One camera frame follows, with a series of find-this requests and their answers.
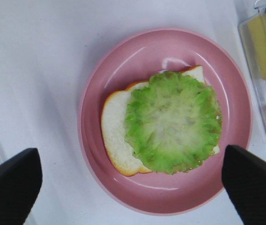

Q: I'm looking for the pink round plate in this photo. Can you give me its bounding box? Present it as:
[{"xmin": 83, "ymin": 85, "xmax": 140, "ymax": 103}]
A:
[{"xmin": 78, "ymin": 27, "xmax": 253, "ymax": 216}]

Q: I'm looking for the green lettuce leaf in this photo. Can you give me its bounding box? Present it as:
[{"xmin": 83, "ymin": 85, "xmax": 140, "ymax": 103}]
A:
[{"xmin": 125, "ymin": 72, "xmax": 222, "ymax": 174}]

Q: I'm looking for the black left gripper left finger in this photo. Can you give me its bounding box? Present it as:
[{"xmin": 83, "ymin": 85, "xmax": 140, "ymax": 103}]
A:
[{"xmin": 0, "ymin": 148, "xmax": 42, "ymax": 225}]

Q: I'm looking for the bread slice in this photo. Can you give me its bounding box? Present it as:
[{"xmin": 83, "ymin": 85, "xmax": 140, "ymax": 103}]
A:
[{"xmin": 101, "ymin": 65, "xmax": 219, "ymax": 176}]

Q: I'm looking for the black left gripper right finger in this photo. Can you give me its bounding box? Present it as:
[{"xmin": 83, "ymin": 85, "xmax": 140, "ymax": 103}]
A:
[{"xmin": 222, "ymin": 145, "xmax": 266, "ymax": 225}]

